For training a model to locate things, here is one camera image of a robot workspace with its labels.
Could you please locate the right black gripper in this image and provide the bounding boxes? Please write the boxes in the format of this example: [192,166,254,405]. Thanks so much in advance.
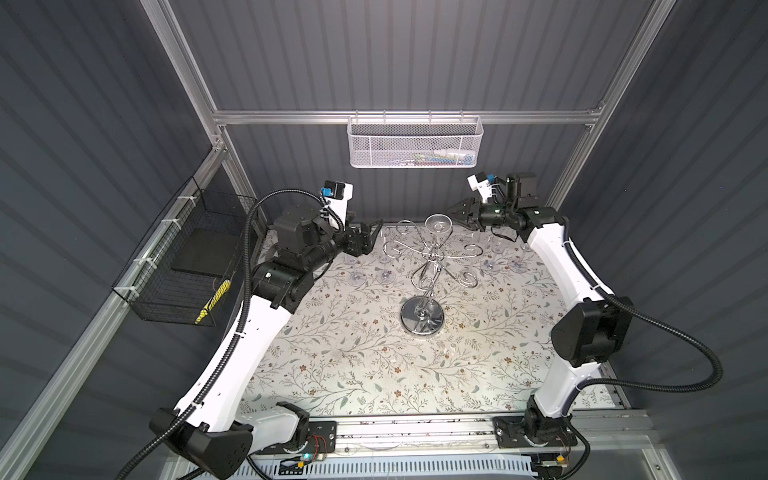
[442,199,513,233]

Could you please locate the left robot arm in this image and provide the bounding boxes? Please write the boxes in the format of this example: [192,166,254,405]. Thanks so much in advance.
[150,205,383,479]

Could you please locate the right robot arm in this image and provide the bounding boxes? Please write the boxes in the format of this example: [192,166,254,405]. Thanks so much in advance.
[448,173,631,446]

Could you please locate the chrome wine glass rack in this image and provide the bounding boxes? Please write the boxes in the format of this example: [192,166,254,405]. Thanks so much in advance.
[384,220,479,338]

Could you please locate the items in white basket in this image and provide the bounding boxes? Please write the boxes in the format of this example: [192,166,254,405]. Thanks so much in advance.
[385,149,477,167]

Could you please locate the black pad in basket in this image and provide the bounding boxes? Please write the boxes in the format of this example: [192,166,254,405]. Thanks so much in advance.
[171,229,241,277]

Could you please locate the yellow black striped object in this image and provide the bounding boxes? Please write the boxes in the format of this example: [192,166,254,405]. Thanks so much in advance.
[194,279,232,325]

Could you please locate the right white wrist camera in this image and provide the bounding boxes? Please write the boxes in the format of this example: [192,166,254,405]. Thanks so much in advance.
[467,172,499,204]

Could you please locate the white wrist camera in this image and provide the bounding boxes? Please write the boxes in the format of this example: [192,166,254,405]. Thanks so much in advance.
[320,180,354,231]
[467,172,499,204]

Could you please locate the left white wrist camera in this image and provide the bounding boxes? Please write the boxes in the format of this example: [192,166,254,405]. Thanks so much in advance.
[320,180,354,231]

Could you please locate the white mesh wall basket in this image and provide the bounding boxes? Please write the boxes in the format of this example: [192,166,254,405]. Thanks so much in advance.
[346,115,484,169]

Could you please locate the black wire wall basket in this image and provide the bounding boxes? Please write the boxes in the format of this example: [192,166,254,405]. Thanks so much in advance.
[113,180,255,327]

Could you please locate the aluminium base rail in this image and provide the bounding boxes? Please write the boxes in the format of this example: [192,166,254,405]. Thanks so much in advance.
[252,409,663,456]

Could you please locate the left black corrugated cable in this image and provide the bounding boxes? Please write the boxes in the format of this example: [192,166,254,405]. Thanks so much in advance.
[113,187,346,480]

